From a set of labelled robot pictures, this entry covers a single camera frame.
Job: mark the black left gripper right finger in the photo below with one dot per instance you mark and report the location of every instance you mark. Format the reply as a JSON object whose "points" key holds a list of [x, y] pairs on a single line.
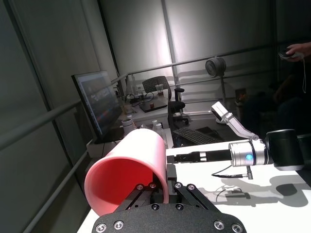
{"points": [[171, 179]]}

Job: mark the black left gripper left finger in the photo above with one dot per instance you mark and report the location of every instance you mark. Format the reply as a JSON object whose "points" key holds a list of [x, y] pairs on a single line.
{"points": [[138, 196]]}

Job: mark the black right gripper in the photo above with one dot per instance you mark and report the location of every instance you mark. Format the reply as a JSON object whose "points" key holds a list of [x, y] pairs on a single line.
{"points": [[216, 156]]}

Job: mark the pink plastic cup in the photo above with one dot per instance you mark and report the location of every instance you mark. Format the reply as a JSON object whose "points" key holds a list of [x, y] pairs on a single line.
{"points": [[126, 155]]}

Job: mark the black handheld controller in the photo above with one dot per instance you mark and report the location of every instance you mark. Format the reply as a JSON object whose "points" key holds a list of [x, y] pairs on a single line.
{"points": [[284, 55]]}

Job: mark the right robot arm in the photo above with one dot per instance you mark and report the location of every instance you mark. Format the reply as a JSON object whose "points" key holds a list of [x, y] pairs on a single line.
{"points": [[281, 150]]}

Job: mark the person's hand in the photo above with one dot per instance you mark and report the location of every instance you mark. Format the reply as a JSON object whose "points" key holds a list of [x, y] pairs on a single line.
{"points": [[302, 49]]}

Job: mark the black keyboard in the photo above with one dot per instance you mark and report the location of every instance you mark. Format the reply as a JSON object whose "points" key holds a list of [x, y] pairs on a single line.
{"points": [[194, 137]]}

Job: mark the clear plastic bottle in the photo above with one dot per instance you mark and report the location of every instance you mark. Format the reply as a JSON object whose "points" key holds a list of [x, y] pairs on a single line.
{"points": [[159, 129], [154, 124]]}

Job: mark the black office chair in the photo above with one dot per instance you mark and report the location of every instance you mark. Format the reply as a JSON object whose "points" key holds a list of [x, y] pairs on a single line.
{"points": [[176, 106]]}

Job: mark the dark laptop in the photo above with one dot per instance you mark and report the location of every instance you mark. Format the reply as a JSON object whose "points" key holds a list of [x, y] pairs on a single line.
{"points": [[153, 108]]}

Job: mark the white cylindrical container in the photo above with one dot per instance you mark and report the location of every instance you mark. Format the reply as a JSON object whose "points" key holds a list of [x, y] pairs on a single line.
{"points": [[127, 125]]}

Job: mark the grey standing fan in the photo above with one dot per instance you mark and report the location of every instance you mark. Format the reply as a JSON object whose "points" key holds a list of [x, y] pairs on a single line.
{"points": [[215, 66]]}

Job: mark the black computer monitor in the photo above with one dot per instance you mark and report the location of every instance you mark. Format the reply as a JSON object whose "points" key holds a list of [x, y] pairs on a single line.
{"points": [[99, 106]]}

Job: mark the person in dark clothes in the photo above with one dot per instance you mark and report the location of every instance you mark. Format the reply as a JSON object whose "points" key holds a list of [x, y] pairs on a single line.
{"points": [[291, 109]]}

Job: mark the dark lower horizontal rail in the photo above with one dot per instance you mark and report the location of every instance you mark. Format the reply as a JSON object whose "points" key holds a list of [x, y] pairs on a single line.
{"points": [[60, 187]]}

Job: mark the long grey guard rail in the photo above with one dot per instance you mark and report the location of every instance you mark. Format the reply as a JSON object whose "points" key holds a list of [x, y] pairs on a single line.
{"points": [[194, 62]]}

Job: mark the grey horizontal rail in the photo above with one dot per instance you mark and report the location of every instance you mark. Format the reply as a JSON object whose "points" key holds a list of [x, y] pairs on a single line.
{"points": [[36, 122]]}

